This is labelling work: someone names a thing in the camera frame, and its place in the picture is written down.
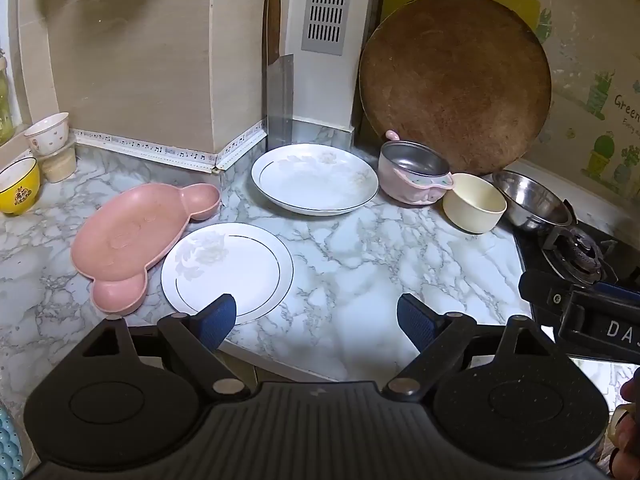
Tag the cactus wall sticker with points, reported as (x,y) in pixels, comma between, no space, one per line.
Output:
(600,110)

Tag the white dotted cup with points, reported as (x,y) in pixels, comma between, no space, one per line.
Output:
(47,137)

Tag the light blue textured object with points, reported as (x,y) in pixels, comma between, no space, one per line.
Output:
(9,445)

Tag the person's right hand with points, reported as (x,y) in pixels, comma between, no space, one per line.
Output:
(629,425)

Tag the deep white floral plate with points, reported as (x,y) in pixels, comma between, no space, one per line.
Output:
(315,180)

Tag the yellow patterned bowl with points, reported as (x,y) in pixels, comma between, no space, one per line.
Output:
(20,192)

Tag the pink pot with steel interior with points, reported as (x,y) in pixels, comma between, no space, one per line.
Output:
(400,187)

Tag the beige plastic container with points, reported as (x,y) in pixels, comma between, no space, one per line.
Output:
(60,165)

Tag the grey vent grille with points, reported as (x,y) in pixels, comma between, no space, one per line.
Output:
(325,10)

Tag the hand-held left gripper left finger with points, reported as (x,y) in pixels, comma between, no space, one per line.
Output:
(221,319)

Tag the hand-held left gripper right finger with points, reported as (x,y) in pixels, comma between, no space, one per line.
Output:
(414,320)

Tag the music-note trim strip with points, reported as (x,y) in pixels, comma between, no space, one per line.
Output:
(150,150)

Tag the pink bear-shaped plate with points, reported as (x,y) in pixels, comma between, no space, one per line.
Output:
(125,240)

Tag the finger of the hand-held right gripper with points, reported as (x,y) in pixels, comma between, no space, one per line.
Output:
(542,292)

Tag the glass jar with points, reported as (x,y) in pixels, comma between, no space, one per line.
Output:
(5,105)

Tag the cream bowl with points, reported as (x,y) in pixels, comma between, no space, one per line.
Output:
(470,215)

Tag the stainless steel bowl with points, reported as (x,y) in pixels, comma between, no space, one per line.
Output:
(530,200)

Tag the round wooden cutting board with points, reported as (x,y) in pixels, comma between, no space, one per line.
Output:
(450,85)

